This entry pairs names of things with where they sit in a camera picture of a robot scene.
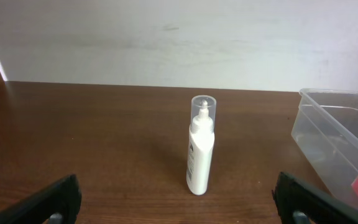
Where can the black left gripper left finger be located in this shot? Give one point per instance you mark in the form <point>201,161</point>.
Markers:
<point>62,197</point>

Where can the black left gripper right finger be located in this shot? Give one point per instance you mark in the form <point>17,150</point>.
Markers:
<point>299,202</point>

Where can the white lotion bottle clear cap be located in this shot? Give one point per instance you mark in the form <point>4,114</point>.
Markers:
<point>201,143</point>

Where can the clear plastic container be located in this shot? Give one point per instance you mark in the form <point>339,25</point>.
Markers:
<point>326,131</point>

